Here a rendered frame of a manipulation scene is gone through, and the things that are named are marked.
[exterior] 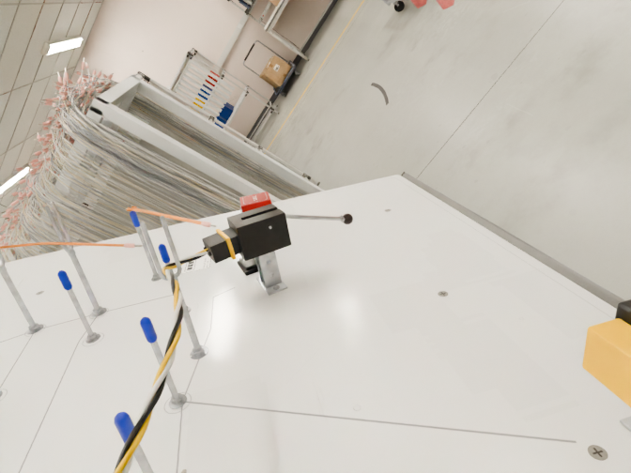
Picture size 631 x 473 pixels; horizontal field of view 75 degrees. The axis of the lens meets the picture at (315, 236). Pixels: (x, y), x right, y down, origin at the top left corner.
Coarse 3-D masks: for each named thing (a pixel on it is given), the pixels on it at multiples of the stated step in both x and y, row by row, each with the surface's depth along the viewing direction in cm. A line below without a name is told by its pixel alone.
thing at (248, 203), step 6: (264, 192) 71; (240, 198) 70; (246, 198) 70; (252, 198) 69; (258, 198) 69; (264, 198) 68; (240, 204) 68; (246, 204) 67; (252, 204) 67; (258, 204) 67; (264, 204) 67; (246, 210) 67
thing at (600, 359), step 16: (592, 336) 22; (608, 336) 21; (624, 336) 21; (592, 352) 22; (608, 352) 21; (624, 352) 20; (592, 368) 22; (608, 368) 21; (624, 368) 20; (608, 384) 21; (624, 384) 20; (624, 400) 20
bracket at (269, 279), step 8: (264, 256) 47; (272, 256) 47; (256, 264) 49; (264, 264) 47; (272, 264) 47; (264, 272) 47; (272, 272) 50; (264, 280) 48; (272, 280) 48; (280, 280) 48; (264, 288) 48; (272, 288) 48; (280, 288) 48
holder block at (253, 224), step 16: (256, 208) 47; (272, 208) 47; (240, 224) 44; (256, 224) 44; (272, 224) 45; (240, 240) 44; (256, 240) 44; (272, 240) 45; (288, 240) 46; (256, 256) 45
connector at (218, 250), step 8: (224, 232) 45; (232, 232) 45; (208, 240) 44; (216, 240) 44; (224, 240) 43; (232, 240) 44; (208, 248) 43; (216, 248) 43; (224, 248) 43; (216, 256) 43; (224, 256) 44
